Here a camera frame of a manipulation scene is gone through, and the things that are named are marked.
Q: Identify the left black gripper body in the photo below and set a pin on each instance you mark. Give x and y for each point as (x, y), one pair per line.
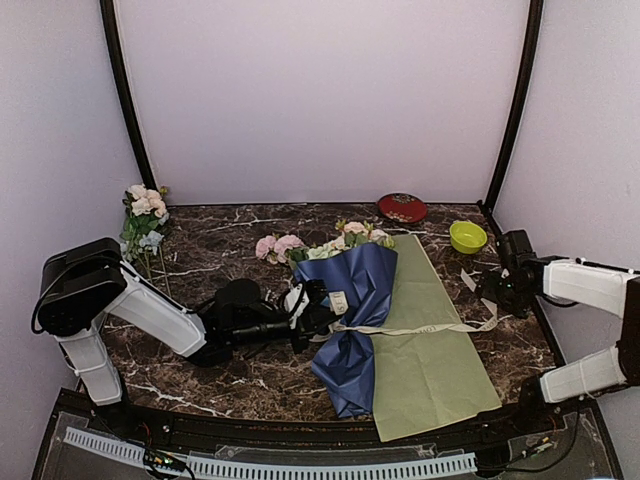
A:
(306, 332)

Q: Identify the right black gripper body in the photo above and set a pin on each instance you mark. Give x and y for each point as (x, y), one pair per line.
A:
(506, 295)

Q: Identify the cream ribbon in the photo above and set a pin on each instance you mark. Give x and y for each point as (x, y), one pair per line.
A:
(488, 325)

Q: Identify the light blue wrapping paper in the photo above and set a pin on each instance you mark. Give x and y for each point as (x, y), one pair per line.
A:
(345, 363)

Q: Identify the cream rose stem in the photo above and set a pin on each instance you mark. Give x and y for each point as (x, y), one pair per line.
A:
(353, 234)

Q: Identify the pink rose stem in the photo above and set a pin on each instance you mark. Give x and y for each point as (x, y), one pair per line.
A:
(276, 249)

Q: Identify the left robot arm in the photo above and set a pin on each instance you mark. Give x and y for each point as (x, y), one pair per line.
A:
(82, 286)

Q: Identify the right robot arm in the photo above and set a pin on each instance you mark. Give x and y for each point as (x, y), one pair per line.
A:
(599, 332)

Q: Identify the lime green bowl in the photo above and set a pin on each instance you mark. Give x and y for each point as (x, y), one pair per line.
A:
(467, 237)

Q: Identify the yellow-green wrapping paper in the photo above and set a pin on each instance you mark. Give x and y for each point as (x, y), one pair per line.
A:
(425, 381)

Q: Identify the remaining white rose stems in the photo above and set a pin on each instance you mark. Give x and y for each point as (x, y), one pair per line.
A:
(146, 215)

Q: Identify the red decorated round plate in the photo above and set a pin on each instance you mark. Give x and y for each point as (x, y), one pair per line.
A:
(402, 208)

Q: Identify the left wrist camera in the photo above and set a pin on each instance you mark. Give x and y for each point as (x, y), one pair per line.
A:
(240, 304)

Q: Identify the white slotted cable duct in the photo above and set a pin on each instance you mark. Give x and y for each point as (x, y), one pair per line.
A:
(201, 467)

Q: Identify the right black frame post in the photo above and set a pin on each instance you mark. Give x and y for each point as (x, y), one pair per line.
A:
(525, 70)

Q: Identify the black frame post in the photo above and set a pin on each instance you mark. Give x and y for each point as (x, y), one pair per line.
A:
(128, 109)
(525, 70)

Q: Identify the left black frame post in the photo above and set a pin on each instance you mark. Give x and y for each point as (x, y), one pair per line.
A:
(128, 109)

